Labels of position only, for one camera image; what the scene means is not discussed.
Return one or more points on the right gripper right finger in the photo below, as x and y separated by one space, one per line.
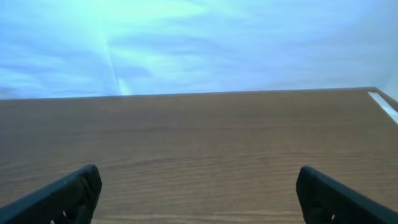
329 199

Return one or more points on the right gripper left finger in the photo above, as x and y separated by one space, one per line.
59 199

